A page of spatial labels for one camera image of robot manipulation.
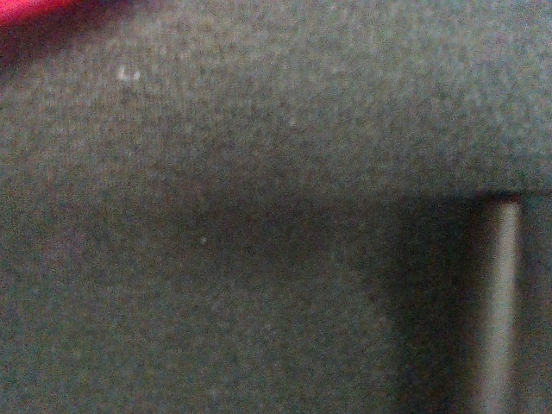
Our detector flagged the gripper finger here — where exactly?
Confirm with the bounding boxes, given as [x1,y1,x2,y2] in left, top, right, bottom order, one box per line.
[469,196,552,414]

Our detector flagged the black tablecloth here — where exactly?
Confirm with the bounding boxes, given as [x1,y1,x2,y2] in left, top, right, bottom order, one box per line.
[1,1,551,413]

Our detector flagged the pink plastic plate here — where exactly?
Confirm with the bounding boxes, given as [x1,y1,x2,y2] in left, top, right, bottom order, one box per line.
[0,0,130,66]

